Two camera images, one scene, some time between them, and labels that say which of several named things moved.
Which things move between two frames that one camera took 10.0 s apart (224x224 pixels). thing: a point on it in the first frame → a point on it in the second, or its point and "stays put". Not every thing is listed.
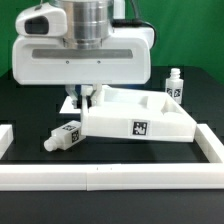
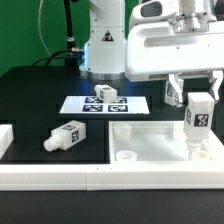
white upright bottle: (174, 86) stays put
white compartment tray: (131, 113) → (156, 142)
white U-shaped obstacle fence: (116, 177) stays put
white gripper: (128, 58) → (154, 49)
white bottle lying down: (64, 137) stays put
